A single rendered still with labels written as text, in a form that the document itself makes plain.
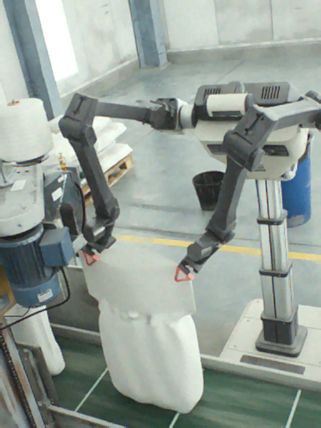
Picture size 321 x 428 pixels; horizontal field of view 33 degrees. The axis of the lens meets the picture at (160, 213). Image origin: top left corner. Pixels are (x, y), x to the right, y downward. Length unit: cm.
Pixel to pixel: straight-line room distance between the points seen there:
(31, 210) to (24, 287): 26
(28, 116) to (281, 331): 155
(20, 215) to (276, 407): 126
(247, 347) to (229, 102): 133
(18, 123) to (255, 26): 855
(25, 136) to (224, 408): 131
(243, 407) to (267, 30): 827
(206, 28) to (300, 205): 660
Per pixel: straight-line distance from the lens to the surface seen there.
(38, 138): 166
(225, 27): 1016
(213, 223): 170
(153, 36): 1050
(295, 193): 404
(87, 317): 279
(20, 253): 167
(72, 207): 211
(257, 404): 228
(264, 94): 189
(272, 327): 260
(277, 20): 986
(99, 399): 242
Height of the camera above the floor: 203
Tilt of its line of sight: 26 degrees down
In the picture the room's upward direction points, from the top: 10 degrees counter-clockwise
